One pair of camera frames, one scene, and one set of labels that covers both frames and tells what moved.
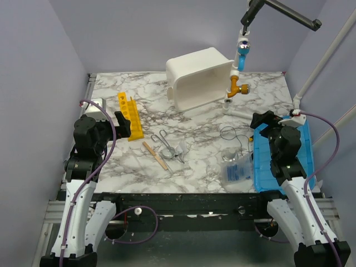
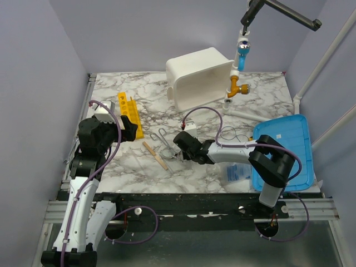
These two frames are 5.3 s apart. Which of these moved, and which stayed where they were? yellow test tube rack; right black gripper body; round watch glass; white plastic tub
Moved: right black gripper body
Stayed: round watch glass; yellow test tube rack; white plastic tub
